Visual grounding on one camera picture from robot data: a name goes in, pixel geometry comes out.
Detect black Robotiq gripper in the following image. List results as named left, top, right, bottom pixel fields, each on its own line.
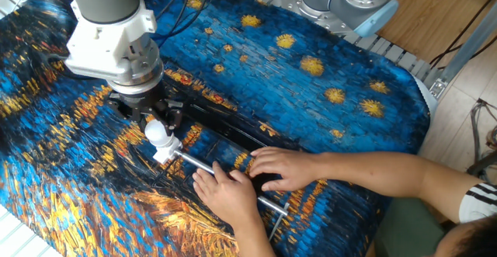
left=107, top=82, right=184, bottom=133

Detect white light bulb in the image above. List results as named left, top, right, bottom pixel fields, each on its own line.
left=144, top=119, right=174, bottom=148

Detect black C-clamp with silver screw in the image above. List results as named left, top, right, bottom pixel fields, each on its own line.
left=162, top=76, right=291, bottom=242

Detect person's right forearm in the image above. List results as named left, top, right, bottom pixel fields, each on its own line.
left=316, top=151, right=486, bottom=223

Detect person's left forearm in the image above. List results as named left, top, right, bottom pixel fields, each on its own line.
left=231, top=217, right=277, bottom=257

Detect person's left hand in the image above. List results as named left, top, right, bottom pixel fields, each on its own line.
left=191, top=160, right=266, bottom=231

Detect person's right hand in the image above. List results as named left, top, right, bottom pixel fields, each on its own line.
left=248, top=146, right=325, bottom=193

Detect starry night print tablecloth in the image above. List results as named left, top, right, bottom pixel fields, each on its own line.
left=0, top=0, right=431, bottom=257

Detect green trousers leg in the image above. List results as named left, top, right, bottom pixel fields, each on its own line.
left=374, top=196, right=447, bottom=257

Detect white shirt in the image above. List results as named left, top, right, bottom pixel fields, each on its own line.
left=458, top=182, right=497, bottom=224

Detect person's head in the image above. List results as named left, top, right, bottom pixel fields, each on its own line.
left=431, top=214, right=497, bottom=257

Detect thin black floor cables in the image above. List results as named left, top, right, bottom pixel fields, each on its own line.
left=429, top=0, right=497, bottom=70

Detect aluminium frame beam with bracket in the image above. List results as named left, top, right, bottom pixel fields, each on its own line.
left=429, top=0, right=497, bottom=95

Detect grey hose loop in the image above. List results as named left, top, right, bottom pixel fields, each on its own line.
left=469, top=97, right=497, bottom=184

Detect dark chair leg frame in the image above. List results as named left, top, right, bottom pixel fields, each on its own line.
left=467, top=158, right=497, bottom=177

